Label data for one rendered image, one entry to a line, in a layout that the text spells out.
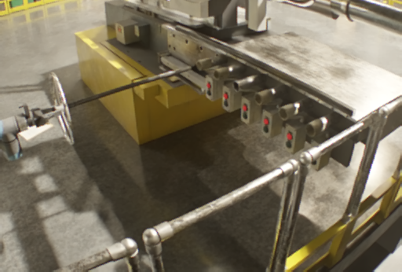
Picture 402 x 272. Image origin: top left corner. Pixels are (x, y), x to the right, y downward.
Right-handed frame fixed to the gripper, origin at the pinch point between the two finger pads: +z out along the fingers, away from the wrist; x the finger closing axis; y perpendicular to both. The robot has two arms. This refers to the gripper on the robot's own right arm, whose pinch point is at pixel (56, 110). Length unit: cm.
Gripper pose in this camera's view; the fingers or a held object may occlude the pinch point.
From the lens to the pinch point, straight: 186.6
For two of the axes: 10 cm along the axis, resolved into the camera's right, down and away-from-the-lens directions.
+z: 8.2, -3.1, 4.7
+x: 5.7, 4.4, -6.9
